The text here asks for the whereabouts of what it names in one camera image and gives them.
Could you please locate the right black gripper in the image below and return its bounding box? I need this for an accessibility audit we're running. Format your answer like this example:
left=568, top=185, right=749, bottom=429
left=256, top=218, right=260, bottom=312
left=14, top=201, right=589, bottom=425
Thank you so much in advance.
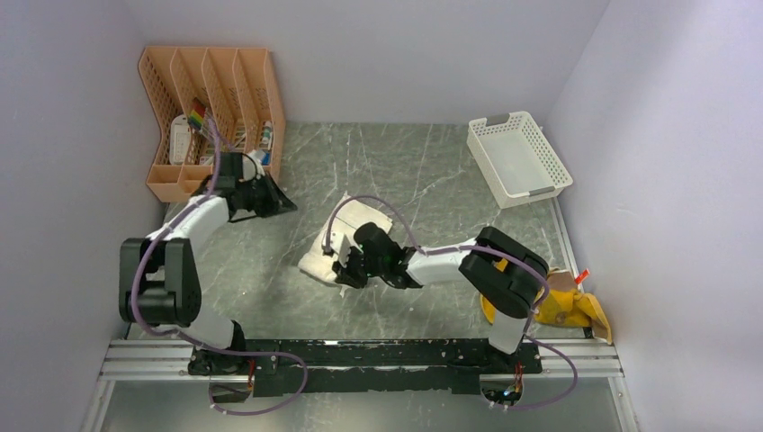
left=333, top=244, right=387, bottom=289

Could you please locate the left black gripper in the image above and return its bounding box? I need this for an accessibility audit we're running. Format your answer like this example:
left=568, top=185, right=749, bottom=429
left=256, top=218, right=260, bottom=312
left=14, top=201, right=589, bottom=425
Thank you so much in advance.
left=236, top=171, right=298, bottom=220

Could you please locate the cream white towel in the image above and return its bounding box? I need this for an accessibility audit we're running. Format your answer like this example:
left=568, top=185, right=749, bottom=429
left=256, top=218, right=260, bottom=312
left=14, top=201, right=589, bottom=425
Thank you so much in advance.
left=298, top=193, right=393, bottom=284

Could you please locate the yellow brown towel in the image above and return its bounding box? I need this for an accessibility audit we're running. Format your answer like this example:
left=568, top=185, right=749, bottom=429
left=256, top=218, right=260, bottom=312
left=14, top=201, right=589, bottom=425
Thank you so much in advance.
left=480, top=269, right=614, bottom=346

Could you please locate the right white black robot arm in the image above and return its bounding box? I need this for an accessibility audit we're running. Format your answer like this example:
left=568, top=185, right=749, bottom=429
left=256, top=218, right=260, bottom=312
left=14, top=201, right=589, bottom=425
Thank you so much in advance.
left=323, top=222, right=550, bottom=373

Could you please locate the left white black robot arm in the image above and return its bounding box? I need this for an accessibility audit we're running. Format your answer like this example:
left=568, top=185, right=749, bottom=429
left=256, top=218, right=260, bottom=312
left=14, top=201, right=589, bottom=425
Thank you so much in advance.
left=119, top=152, right=297, bottom=374

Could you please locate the blue capped white bottle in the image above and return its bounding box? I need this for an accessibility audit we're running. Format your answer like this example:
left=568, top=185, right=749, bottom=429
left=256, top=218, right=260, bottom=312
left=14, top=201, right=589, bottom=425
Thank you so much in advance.
left=256, top=121, right=274, bottom=165

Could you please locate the rainbow coloured item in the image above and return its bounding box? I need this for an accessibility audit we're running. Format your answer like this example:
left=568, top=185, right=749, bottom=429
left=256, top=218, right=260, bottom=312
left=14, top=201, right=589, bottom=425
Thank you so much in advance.
left=186, top=97, right=206, bottom=131

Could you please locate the white remote control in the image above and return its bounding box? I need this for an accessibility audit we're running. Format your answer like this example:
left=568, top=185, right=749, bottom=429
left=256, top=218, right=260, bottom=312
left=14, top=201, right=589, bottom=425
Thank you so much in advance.
left=168, top=114, right=193, bottom=165

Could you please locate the orange plastic file organizer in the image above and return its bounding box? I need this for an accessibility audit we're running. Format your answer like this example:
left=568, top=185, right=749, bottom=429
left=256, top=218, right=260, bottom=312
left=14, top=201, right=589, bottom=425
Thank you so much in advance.
left=138, top=46, right=286, bottom=203

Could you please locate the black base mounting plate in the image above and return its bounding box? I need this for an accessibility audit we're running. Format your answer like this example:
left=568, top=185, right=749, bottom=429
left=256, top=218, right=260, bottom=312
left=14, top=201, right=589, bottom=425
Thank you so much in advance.
left=188, top=338, right=543, bottom=398

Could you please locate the white plastic basket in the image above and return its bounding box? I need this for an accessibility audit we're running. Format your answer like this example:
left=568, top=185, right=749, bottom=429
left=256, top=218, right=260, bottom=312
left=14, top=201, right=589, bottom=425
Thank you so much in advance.
left=467, top=111, right=573, bottom=209

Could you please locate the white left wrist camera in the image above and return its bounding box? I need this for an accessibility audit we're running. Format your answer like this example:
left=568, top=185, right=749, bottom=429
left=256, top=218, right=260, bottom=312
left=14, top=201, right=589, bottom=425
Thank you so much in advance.
left=247, top=148, right=270, bottom=166

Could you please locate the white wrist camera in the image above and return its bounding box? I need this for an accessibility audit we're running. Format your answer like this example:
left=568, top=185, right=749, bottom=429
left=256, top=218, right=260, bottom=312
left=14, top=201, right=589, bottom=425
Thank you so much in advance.
left=247, top=148, right=270, bottom=166
left=330, top=232, right=353, bottom=267

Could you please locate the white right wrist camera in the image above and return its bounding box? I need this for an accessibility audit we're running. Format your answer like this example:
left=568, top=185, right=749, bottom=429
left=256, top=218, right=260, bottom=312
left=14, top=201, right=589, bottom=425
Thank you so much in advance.
left=330, top=232, right=353, bottom=267

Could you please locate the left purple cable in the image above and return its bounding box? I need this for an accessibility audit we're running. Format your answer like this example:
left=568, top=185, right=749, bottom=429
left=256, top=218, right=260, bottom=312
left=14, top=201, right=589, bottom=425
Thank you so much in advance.
left=130, top=116, right=310, bottom=418

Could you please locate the purple cable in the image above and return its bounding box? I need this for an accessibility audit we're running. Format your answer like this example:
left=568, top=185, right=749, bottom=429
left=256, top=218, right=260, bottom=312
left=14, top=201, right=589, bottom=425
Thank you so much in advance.
left=321, top=195, right=579, bottom=414
left=130, top=116, right=310, bottom=418

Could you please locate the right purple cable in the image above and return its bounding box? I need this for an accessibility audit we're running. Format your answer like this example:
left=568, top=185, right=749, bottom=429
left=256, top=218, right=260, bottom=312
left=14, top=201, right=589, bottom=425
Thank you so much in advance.
left=321, top=195, right=579, bottom=414

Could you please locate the aluminium frame rail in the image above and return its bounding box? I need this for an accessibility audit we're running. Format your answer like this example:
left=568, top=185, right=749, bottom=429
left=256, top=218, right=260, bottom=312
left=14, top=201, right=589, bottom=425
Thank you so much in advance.
left=81, top=338, right=640, bottom=431

